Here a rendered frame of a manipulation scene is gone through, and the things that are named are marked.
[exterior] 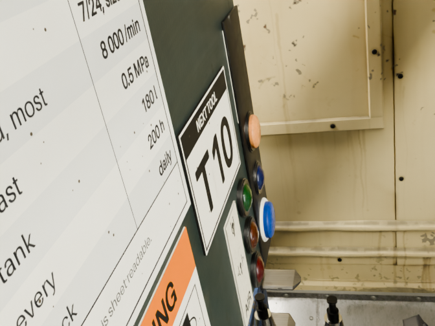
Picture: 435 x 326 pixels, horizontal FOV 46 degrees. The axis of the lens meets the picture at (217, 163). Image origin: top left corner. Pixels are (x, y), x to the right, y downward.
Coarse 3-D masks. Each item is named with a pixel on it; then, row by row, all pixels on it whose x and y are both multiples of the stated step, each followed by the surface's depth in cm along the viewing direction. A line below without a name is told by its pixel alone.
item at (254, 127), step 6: (252, 114) 38; (252, 120) 37; (258, 120) 38; (252, 126) 37; (258, 126) 38; (252, 132) 37; (258, 132) 38; (252, 138) 37; (258, 138) 38; (252, 144) 37; (258, 144) 38
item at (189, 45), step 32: (160, 0) 23; (192, 0) 27; (224, 0) 33; (160, 32) 22; (192, 32) 27; (160, 64) 22; (192, 64) 26; (224, 64) 33; (192, 96) 26; (192, 224) 25; (224, 224) 31; (224, 256) 31; (224, 288) 30; (224, 320) 30
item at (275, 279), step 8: (264, 272) 96; (272, 272) 96; (280, 272) 95; (288, 272) 95; (296, 272) 95; (264, 280) 94; (272, 280) 94; (280, 280) 94; (288, 280) 93; (296, 280) 93; (264, 288) 93; (272, 288) 92; (280, 288) 92; (288, 288) 92
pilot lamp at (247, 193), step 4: (248, 184) 35; (244, 188) 35; (248, 188) 35; (244, 192) 34; (248, 192) 35; (244, 196) 34; (248, 196) 35; (244, 200) 34; (248, 200) 35; (244, 204) 34; (248, 204) 35; (248, 208) 35
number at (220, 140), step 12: (228, 108) 32; (216, 120) 30; (228, 120) 32; (216, 132) 30; (228, 132) 32; (216, 144) 30; (228, 144) 32; (216, 156) 29; (228, 156) 32; (216, 168) 29; (228, 168) 32; (216, 180) 29; (228, 180) 32
